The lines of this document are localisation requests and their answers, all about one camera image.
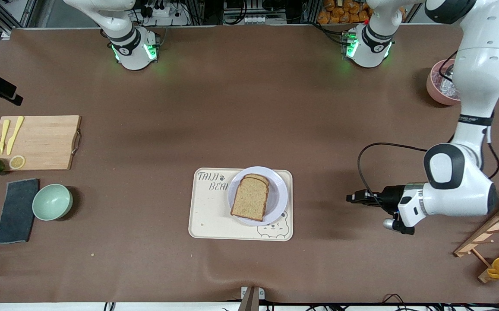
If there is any clear crinkled ice pile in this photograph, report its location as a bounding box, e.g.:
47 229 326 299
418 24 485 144
433 69 460 98

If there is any wooden cutting board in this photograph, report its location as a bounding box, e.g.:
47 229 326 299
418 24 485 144
0 115 82 171

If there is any yellow plastic knife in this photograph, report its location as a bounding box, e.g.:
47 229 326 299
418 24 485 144
6 116 25 156

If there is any mint green bowl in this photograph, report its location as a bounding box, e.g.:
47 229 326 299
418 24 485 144
32 184 73 221

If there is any orange snack pile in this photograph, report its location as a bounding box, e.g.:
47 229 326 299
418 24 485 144
317 0 371 25

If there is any aluminium frame strut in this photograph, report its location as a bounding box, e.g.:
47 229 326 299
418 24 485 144
0 0 38 32

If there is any pink bowl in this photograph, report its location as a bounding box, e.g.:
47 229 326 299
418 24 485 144
426 59 462 105

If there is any long white power strip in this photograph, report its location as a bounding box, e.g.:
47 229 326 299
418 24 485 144
224 15 287 25

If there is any yellow plastic fork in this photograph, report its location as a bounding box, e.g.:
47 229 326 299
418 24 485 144
0 119 11 156

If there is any black floor cable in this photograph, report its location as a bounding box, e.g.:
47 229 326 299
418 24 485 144
379 294 420 311

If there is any white round plate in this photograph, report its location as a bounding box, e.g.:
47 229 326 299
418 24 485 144
227 166 289 226

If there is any metal table bracket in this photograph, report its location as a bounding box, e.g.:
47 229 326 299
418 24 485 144
237 286 265 311

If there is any wooden peg rack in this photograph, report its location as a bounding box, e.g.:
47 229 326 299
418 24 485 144
454 200 499 283

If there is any brown table mat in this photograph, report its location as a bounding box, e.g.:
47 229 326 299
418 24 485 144
0 25 499 304

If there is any cream bear print tray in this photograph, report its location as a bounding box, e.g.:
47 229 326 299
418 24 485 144
188 168 294 241

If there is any dark grey cloth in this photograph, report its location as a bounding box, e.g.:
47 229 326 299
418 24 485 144
0 178 40 244

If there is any white power strip with plugs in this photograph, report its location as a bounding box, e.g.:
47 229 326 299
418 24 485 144
139 0 189 26

